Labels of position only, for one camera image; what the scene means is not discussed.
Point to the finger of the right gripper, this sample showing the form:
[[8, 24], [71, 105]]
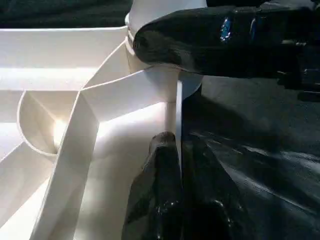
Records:
[[210, 42]]

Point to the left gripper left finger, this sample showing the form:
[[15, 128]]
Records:
[[155, 195]]

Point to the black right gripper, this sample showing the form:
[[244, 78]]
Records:
[[307, 50]]

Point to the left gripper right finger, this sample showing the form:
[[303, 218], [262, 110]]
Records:
[[215, 205]]

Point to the white plastic table leg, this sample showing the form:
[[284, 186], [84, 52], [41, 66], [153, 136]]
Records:
[[165, 10]]

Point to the white plastic table top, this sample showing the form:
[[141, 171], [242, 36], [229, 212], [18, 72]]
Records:
[[75, 100]]

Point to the black work mat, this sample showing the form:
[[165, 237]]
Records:
[[270, 150]]

